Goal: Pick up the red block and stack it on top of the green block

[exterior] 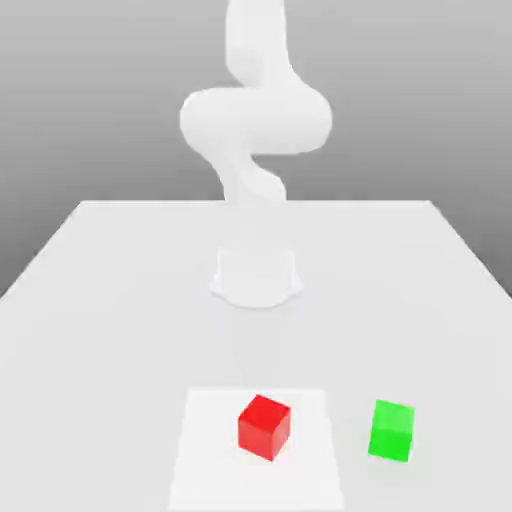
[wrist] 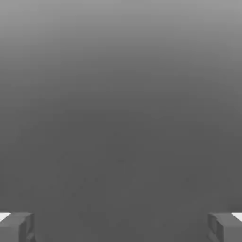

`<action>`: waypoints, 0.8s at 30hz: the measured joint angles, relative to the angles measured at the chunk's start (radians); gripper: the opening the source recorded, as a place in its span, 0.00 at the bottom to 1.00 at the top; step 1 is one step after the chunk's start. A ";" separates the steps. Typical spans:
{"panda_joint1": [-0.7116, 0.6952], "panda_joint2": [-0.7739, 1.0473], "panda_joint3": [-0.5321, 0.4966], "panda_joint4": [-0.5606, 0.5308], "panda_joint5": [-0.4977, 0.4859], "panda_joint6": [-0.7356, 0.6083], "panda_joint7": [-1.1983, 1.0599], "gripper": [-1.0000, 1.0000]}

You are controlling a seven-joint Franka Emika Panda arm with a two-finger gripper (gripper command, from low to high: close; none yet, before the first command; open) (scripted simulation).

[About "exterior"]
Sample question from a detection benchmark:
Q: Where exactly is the small red cube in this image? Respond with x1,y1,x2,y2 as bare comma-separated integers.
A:
237,393,292,463

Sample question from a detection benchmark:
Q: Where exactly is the small green cube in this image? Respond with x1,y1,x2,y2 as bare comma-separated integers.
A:
367,398,416,464

